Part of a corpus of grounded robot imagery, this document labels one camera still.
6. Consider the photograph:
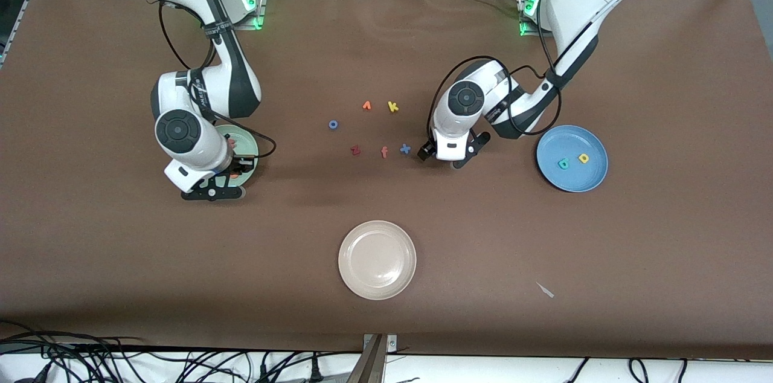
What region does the green plate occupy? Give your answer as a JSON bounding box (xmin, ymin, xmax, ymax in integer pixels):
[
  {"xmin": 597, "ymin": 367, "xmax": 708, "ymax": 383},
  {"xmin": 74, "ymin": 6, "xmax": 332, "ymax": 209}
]
[{"xmin": 214, "ymin": 124, "xmax": 260, "ymax": 187}]

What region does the beige plate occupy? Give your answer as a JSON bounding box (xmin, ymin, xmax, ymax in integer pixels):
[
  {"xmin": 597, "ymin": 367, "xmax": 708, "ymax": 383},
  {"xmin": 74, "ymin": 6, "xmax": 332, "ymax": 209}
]
[{"xmin": 338, "ymin": 220, "xmax": 417, "ymax": 301}]

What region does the blue plate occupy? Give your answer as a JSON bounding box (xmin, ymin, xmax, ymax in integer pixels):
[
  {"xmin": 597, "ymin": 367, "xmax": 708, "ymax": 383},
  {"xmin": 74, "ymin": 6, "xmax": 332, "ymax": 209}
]
[{"xmin": 536, "ymin": 124, "xmax": 609, "ymax": 193}]

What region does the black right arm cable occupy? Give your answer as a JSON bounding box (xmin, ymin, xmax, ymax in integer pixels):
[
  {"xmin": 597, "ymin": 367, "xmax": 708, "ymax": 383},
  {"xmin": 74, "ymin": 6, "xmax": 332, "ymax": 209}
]
[{"xmin": 157, "ymin": 0, "xmax": 277, "ymax": 160}]

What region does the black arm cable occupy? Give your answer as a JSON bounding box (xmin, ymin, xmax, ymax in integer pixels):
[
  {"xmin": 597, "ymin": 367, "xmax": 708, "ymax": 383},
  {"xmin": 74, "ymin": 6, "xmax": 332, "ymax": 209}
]
[
  {"xmin": 426, "ymin": 0, "xmax": 565, "ymax": 139},
  {"xmin": 157, "ymin": 0, "xmax": 277, "ymax": 160}
]

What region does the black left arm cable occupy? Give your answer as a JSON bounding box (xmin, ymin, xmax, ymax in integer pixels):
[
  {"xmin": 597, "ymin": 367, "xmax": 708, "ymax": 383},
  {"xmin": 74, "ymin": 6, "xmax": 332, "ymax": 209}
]
[{"xmin": 426, "ymin": 0, "xmax": 565, "ymax": 139}]

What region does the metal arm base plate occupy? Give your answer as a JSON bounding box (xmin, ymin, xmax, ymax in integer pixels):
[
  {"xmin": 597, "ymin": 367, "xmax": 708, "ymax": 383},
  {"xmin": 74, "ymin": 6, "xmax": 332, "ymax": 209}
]
[
  {"xmin": 233, "ymin": 0, "xmax": 268, "ymax": 30},
  {"xmin": 516, "ymin": 0, "xmax": 559, "ymax": 38}
]

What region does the metal table edge bracket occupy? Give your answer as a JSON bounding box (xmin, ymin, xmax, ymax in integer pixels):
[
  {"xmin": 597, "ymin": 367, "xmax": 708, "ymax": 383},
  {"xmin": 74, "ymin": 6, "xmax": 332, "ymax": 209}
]
[{"xmin": 347, "ymin": 333, "xmax": 398, "ymax": 383}]

